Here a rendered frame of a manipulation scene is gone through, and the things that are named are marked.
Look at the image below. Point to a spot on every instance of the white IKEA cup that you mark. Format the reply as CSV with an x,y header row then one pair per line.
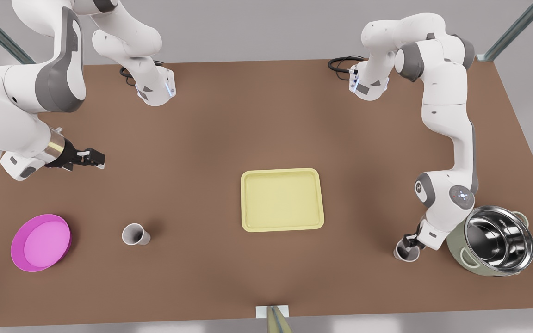
x,y
405,253
134,234

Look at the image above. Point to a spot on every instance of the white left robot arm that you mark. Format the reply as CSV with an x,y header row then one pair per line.
x,y
447,101

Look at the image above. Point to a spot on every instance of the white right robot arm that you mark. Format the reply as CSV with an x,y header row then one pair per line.
x,y
26,88

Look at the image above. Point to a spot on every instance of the pale yellow tray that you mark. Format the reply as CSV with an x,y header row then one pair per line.
x,y
282,200

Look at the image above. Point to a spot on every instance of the green pot with steel interior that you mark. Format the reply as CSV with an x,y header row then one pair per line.
x,y
498,240

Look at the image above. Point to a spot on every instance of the pink bowl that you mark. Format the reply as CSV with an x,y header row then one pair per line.
x,y
40,243

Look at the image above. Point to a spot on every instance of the silver frame post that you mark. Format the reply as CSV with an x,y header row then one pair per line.
x,y
3,34
275,319
514,30

